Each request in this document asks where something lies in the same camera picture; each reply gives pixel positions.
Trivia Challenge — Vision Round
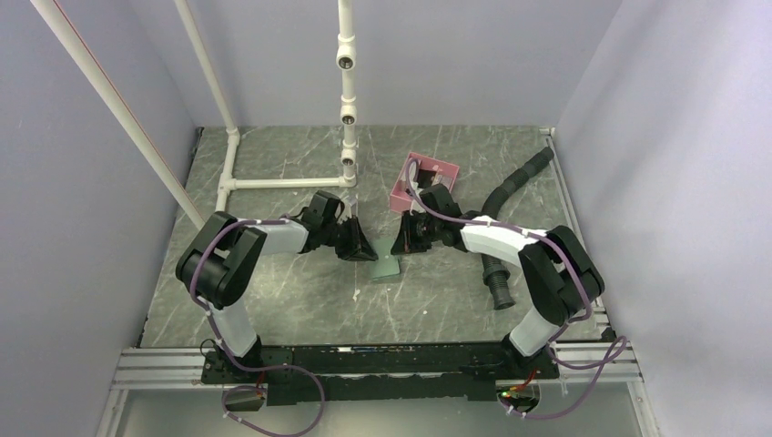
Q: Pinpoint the white pvc pipe frame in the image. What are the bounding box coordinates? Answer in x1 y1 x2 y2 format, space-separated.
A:
32 1 359 229

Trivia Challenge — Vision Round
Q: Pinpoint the pink plastic tray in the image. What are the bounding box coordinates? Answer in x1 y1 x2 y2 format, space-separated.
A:
389 152 460 213

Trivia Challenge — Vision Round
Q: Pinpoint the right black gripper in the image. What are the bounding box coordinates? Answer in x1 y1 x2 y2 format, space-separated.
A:
390 210 441 256

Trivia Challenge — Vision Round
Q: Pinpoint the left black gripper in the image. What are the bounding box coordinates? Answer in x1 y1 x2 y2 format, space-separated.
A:
322 216 378 262

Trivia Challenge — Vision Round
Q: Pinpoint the green card holder wallet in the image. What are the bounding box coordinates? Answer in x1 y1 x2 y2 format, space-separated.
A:
370 238 401 281

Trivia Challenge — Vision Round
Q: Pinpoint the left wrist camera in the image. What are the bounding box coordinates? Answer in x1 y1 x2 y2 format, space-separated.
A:
300 190 358 228

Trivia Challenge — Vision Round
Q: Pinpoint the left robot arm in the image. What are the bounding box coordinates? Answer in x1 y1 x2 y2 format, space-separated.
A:
175 208 378 382

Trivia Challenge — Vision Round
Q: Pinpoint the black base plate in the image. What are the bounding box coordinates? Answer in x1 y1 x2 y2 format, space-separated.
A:
200 341 560 406

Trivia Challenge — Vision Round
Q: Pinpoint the black corrugated hose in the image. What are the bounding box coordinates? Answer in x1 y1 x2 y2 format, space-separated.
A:
479 147 554 311

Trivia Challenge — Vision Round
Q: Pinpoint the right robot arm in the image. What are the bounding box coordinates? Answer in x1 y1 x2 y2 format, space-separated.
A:
399 183 604 378

